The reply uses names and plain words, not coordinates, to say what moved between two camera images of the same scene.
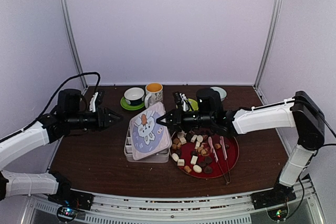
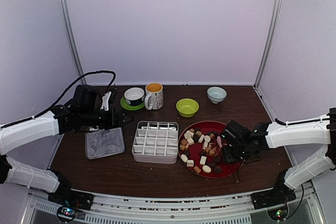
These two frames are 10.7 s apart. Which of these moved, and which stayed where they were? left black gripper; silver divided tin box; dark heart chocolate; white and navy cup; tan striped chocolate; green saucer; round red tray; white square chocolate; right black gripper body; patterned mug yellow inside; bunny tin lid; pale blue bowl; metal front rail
Moved: silver divided tin box; white square chocolate; bunny tin lid; tan striped chocolate; dark heart chocolate; left black gripper; right black gripper body
Stayed: metal front rail; round red tray; white and navy cup; green saucer; patterned mug yellow inside; pale blue bowl
